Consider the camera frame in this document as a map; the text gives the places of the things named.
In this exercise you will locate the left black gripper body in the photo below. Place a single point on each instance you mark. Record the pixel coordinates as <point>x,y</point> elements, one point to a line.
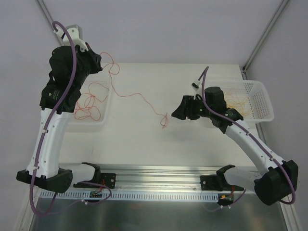
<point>91,59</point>

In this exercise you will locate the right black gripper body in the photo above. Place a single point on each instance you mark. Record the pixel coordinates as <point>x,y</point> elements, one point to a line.
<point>190,107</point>

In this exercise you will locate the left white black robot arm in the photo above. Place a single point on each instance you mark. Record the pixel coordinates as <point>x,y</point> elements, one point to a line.
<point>43,170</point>

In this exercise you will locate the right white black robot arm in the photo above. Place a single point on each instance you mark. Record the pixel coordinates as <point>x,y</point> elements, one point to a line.
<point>276,179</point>

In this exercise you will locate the left white plastic basket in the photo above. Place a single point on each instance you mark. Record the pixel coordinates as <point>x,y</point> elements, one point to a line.
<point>92,107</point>

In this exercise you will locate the white plastic basket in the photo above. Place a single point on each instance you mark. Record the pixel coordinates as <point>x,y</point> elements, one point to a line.
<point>250,98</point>
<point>92,107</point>

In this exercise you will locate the right white plastic basket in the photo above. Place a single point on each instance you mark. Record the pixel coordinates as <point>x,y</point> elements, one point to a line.
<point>250,98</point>

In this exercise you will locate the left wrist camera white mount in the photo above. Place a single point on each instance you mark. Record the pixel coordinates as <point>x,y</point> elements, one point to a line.
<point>75,33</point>

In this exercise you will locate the right aluminium frame post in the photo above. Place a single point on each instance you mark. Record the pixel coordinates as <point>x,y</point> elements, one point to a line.
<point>265,34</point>

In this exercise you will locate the aluminium frame post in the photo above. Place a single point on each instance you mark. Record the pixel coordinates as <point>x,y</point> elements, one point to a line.
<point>48,18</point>
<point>265,34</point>

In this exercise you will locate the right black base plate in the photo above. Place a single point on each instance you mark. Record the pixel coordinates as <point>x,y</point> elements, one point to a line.
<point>211,184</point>

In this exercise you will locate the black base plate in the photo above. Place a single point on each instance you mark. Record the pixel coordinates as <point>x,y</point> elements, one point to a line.
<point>211,184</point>
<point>107,179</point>

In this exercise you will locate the left aluminium frame post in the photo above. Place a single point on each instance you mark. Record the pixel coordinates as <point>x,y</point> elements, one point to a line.
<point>48,18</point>

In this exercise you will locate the aluminium mounting rail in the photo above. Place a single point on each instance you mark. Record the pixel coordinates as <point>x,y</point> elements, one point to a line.
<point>157,178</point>

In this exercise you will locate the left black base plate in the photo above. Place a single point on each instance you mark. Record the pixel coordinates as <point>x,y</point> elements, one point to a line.
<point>107,179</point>

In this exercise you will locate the white slotted cable duct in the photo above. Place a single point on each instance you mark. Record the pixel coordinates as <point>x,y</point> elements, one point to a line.
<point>141,196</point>

